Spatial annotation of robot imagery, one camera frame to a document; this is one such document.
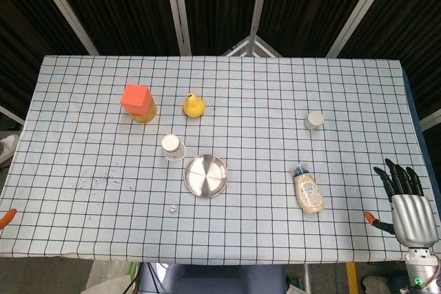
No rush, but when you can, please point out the light blue checkered tablecloth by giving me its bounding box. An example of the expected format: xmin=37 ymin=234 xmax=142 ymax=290
xmin=0 ymin=54 xmax=433 ymax=264

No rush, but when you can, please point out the mayonnaise squeeze bottle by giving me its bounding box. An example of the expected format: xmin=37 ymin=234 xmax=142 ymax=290
xmin=292 ymin=165 xmax=325 ymax=216

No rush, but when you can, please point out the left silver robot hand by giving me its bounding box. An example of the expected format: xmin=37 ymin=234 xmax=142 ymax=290
xmin=0 ymin=208 xmax=17 ymax=230

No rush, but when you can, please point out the small white lidded jar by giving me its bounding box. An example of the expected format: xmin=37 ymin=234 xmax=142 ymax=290
xmin=305 ymin=110 xmax=325 ymax=132

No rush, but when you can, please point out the white triangular frame foot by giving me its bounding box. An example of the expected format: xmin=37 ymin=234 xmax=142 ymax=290
xmin=220 ymin=34 xmax=284 ymax=57

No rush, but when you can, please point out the round stainless steel plate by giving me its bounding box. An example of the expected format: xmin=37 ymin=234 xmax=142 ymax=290
xmin=183 ymin=154 xmax=229 ymax=198

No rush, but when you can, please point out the orange cube block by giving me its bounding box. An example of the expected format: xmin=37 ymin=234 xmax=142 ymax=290
xmin=119 ymin=83 xmax=154 ymax=116

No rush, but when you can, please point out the thin metal pole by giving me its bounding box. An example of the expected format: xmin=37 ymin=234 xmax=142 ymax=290
xmin=302 ymin=262 xmax=313 ymax=294

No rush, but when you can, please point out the white frame bar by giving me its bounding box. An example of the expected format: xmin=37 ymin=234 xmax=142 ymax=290
xmin=418 ymin=107 xmax=441 ymax=133
xmin=0 ymin=103 xmax=25 ymax=126

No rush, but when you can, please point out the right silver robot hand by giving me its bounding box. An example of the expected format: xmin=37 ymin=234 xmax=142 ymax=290
xmin=364 ymin=158 xmax=440 ymax=249

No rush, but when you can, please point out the white paper cup blue print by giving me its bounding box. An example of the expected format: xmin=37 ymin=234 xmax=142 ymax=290
xmin=161 ymin=134 xmax=187 ymax=162

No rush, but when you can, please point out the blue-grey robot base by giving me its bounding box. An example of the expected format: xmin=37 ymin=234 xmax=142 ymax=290
xmin=137 ymin=262 xmax=289 ymax=294

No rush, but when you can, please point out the grey shoe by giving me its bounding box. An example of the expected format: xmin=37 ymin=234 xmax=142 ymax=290
xmin=361 ymin=275 xmax=392 ymax=294

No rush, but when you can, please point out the white shoe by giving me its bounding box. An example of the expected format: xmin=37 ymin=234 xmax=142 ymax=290
xmin=0 ymin=134 xmax=20 ymax=166

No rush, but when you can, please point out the yellow toy pear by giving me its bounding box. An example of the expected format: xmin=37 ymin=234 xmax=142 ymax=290
xmin=182 ymin=92 xmax=207 ymax=118

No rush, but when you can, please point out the yellow cylinder block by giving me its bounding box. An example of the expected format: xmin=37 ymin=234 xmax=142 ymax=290
xmin=125 ymin=99 xmax=158 ymax=125

